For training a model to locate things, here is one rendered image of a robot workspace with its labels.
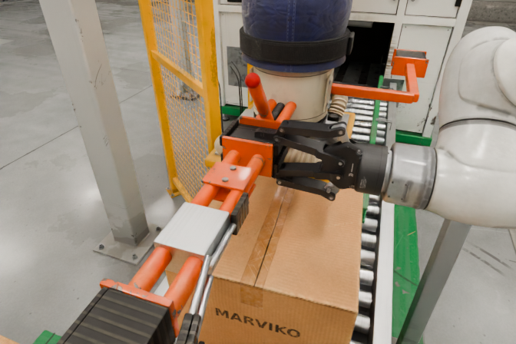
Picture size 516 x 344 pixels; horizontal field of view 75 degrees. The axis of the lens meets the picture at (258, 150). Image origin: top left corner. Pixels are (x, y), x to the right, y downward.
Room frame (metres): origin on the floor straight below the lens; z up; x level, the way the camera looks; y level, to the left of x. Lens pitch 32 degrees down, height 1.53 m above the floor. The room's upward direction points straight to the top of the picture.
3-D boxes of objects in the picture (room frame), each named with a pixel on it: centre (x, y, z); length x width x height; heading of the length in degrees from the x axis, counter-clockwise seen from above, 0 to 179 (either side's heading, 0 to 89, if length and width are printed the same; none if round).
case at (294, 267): (0.71, -0.07, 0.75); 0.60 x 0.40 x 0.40; 164
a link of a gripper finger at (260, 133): (0.46, -0.02, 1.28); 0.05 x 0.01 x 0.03; 72
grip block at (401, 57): (0.92, -0.42, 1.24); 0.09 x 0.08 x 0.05; 71
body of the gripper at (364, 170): (0.42, -0.14, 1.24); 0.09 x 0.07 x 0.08; 72
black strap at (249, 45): (0.72, -0.08, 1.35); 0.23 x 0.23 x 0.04
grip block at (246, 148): (0.48, 0.00, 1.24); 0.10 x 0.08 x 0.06; 71
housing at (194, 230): (0.28, 0.07, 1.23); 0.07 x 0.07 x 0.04; 71
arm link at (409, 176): (0.40, -0.21, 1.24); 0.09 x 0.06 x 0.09; 162
